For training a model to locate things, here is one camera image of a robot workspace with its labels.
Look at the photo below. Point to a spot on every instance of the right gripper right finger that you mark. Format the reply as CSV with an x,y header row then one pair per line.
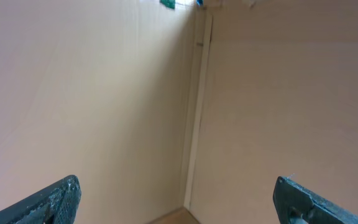
x,y
296,204

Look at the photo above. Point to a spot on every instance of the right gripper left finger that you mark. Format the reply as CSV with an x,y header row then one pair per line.
x,y
55,204

